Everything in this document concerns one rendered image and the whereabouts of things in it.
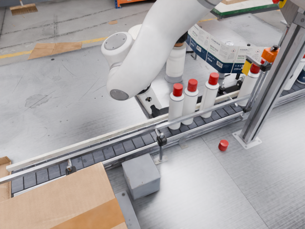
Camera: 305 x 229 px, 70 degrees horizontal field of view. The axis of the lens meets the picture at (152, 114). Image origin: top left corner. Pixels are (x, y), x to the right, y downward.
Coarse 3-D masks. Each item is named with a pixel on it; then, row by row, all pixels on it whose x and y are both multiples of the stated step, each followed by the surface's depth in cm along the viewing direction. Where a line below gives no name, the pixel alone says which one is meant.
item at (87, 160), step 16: (224, 112) 94; (144, 128) 88; (192, 128) 88; (96, 144) 82; (128, 144) 82; (144, 144) 82; (48, 160) 77; (80, 160) 77; (96, 160) 77; (32, 176) 73; (48, 176) 73; (16, 192) 70
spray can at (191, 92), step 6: (192, 84) 74; (186, 90) 78; (192, 90) 76; (186, 96) 78; (192, 96) 77; (186, 102) 80; (192, 102) 79; (186, 108) 82; (192, 108) 82; (186, 114) 84; (186, 120) 86; (192, 120) 88
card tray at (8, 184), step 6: (6, 156) 80; (0, 162) 81; (6, 162) 82; (0, 168) 80; (0, 174) 79; (6, 174) 79; (0, 186) 76; (6, 186) 76; (0, 192) 74; (6, 192) 74; (0, 198) 73; (6, 198) 73
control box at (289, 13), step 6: (288, 0) 61; (282, 6) 64; (288, 6) 60; (294, 6) 56; (282, 12) 64; (288, 12) 60; (294, 12) 56; (288, 18) 59; (294, 18) 56; (288, 24) 59
